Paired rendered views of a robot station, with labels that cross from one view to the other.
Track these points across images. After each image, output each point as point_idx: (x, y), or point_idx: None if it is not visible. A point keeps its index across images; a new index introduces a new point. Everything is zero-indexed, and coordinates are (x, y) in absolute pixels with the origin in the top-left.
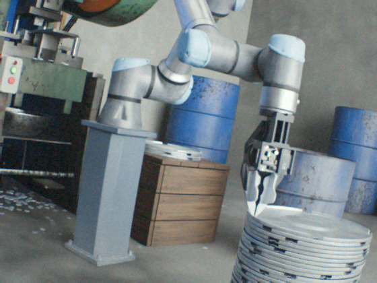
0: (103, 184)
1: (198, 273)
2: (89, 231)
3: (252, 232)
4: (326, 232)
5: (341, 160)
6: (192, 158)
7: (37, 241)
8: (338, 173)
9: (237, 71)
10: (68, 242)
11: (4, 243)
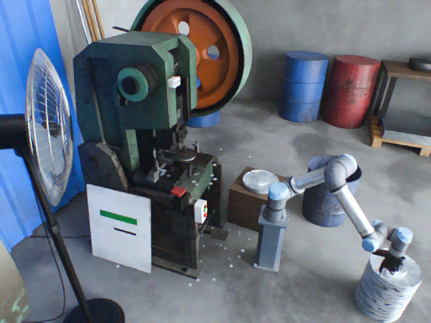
0: (277, 245)
1: (306, 247)
2: (269, 261)
3: (382, 282)
4: (406, 274)
5: (359, 178)
6: None
7: (242, 274)
8: (357, 184)
9: None
10: (254, 266)
11: (237, 291)
